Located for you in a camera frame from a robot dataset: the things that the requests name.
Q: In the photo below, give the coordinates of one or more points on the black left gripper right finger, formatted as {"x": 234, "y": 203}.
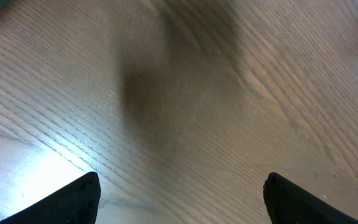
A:
{"x": 288, "y": 203}

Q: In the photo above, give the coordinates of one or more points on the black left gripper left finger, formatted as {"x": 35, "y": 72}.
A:
{"x": 75, "y": 203}

